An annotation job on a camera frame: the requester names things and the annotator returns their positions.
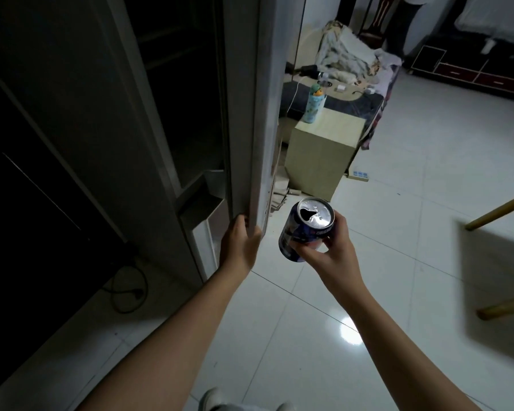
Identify person's left hand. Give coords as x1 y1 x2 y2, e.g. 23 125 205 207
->
219 215 263 271

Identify person's right hand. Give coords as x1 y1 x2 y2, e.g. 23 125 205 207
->
290 211 368 297

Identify blue drink can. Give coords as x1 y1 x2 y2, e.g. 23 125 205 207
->
278 197 336 263

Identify grey refrigerator door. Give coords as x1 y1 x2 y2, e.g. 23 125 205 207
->
173 0 307 284

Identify person's left forearm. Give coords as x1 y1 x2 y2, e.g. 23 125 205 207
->
75 261 253 411

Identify person's right forearm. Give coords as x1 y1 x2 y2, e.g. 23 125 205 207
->
326 278 487 411

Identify flattened cardboard pieces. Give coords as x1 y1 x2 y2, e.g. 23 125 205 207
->
268 139 303 215

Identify beige wooden nightstand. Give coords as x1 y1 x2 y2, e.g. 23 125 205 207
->
284 109 366 202

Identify green patterned drink bottle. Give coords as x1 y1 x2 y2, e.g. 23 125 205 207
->
302 81 327 125

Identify dark bed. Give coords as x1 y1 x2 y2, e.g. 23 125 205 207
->
280 38 401 151

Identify white shoe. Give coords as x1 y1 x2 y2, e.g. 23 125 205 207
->
199 387 233 411

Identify wooden furniture leg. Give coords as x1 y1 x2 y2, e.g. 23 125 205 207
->
476 293 514 322
465 189 514 231

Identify crumpled light blanket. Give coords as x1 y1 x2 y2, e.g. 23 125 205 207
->
315 20 401 82

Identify dark red low cabinet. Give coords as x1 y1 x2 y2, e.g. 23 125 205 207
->
410 36 514 97

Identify dark wooden chair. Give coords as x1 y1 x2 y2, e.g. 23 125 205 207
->
336 0 395 50

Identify white mattress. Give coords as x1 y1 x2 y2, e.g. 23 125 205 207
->
454 0 514 44

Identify black power cable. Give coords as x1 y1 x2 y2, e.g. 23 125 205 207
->
102 256 150 315

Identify white charging cable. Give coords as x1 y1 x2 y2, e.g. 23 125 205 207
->
287 79 303 119

